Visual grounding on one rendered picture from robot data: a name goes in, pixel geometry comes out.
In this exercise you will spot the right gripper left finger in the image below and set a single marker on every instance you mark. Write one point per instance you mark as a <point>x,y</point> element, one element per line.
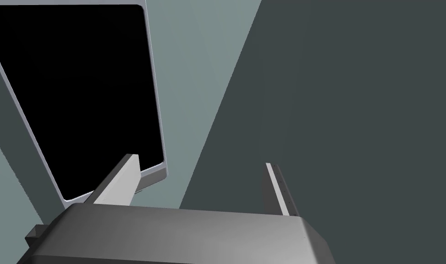
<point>118,187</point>

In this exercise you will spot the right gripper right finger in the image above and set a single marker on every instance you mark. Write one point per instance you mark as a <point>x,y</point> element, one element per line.
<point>279,190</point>

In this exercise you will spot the black screen with grey frame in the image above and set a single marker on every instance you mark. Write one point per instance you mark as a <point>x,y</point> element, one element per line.
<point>76,91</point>

